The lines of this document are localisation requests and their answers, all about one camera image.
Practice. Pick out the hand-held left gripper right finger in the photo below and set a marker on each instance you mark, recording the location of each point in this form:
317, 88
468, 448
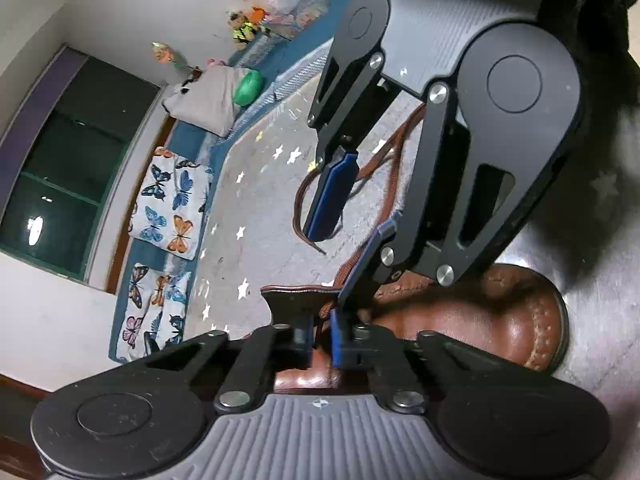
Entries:
338, 340

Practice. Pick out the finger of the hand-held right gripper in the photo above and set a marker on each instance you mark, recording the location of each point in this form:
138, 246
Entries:
375, 247
332, 195

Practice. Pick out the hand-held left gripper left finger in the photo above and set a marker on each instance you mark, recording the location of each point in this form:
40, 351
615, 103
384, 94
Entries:
295, 345

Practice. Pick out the brown shoelace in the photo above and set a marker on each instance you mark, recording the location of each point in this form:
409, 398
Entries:
395, 175

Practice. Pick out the brown leather shoe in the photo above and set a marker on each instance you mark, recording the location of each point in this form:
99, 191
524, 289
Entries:
475, 320

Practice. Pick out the grey star-print tablecloth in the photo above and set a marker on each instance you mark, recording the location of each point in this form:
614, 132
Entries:
270, 200

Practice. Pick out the printed plastic bag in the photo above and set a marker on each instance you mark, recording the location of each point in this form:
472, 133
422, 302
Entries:
300, 2

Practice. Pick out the butterfly print cushion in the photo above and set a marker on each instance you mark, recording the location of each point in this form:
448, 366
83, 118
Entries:
150, 310
170, 200

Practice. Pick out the beige pillow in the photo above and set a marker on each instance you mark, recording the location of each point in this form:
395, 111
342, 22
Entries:
210, 102

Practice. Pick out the blue sofa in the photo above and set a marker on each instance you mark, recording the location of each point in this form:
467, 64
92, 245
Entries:
187, 137

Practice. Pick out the panda plush toy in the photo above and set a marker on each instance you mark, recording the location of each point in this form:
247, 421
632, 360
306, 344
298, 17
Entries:
185, 87

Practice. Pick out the teddy bear with yellow vest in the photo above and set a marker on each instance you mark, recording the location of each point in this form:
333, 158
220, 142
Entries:
242, 27

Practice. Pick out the orange paper flower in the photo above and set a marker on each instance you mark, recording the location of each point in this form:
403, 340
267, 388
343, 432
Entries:
162, 52

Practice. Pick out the dark glass window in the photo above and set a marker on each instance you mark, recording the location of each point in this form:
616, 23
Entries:
65, 170

